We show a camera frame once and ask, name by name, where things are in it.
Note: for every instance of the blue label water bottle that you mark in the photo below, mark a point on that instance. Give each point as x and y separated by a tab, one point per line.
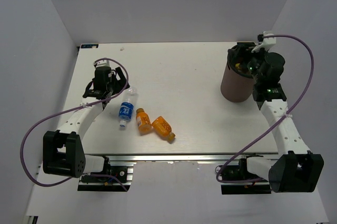
127	106

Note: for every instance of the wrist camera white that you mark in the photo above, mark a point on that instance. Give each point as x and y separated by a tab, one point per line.
105	64
265	41

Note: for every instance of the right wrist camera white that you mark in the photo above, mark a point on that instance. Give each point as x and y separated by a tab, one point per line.
265	41

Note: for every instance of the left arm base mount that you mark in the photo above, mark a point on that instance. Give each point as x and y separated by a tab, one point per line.
116	176

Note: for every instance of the brown cylindrical bin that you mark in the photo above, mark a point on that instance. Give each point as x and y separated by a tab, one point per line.
236	87

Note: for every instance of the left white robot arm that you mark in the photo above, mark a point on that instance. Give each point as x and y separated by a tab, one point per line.
63	153

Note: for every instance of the orange juice bottle upright label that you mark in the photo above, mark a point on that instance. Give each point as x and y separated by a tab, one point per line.
143	121

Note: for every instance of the blue label sticker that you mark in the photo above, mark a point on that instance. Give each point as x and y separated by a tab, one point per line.
89	46

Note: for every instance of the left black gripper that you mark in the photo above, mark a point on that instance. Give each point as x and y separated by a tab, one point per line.
120	83

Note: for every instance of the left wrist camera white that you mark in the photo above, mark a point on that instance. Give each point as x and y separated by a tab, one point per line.
105	64

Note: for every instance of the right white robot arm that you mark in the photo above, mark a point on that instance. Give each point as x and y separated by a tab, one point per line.
297	169

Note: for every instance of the orange juice bottle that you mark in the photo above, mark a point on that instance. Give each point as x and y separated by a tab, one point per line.
163	129

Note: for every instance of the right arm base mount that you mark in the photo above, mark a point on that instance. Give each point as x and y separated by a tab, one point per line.
240	182

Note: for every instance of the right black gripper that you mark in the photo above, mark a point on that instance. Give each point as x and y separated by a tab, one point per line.
261	53

